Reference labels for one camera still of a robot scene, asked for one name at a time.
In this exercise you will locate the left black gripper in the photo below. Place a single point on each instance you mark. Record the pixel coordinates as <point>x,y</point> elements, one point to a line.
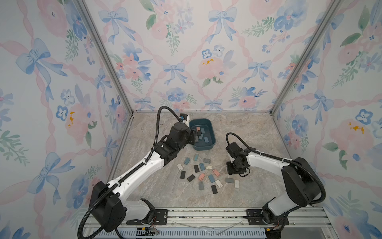
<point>192,135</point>

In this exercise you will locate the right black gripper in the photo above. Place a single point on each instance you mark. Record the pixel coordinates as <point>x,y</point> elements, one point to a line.
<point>230,171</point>

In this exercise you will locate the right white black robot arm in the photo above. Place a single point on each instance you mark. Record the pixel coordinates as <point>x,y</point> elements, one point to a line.
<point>302,185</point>

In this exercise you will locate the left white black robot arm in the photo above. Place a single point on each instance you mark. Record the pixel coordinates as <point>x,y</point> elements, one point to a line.
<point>109,204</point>

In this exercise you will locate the dark teal storage box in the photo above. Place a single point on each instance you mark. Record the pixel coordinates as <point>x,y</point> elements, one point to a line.
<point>209,132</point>

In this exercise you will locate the teal eraser lower centre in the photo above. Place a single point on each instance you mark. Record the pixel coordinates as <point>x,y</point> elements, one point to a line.
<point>211,178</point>

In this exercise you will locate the black eraser bottom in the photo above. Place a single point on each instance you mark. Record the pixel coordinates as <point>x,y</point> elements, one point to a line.
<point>214,189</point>

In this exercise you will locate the black eraser tilted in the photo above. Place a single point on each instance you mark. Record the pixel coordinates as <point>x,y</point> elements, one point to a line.
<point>191,178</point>

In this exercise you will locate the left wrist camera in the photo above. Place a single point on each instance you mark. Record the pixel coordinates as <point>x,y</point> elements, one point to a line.
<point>185,118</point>

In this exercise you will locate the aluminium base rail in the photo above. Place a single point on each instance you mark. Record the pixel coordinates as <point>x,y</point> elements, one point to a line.
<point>224,223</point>

